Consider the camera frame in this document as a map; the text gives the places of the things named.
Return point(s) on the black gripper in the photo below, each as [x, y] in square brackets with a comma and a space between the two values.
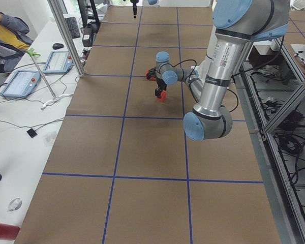
[160, 83]
[134, 5]

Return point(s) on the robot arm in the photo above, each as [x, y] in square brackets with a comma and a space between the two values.
[150, 2]
[236, 23]

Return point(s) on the blue tape grid lines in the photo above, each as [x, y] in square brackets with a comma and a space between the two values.
[122, 169]

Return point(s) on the black monitor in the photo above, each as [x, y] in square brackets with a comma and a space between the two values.
[85, 8]

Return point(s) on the black box with label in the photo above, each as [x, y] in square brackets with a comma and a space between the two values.
[89, 34]

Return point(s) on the black keyboard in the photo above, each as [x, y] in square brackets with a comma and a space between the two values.
[72, 25]

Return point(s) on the black computer mouse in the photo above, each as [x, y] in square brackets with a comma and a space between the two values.
[57, 46]

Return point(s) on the far teach pendant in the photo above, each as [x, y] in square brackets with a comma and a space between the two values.
[59, 62]

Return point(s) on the teach pendant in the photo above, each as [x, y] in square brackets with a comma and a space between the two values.
[21, 84]
[59, 62]

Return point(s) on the grabber stick tool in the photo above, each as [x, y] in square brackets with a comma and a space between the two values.
[31, 52]

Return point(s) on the person in yellow shirt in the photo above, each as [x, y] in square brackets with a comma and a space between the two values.
[14, 41]

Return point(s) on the small black square device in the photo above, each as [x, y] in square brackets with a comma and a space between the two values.
[32, 133]

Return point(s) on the near teach pendant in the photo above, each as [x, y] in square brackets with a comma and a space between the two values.
[21, 84]

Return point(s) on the red fire extinguisher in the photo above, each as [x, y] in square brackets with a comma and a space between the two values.
[8, 232]

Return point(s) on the aluminium frame post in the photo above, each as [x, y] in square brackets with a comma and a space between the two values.
[64, 31]

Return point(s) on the aluminium frame rack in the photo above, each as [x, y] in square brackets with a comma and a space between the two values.
[272, 88]

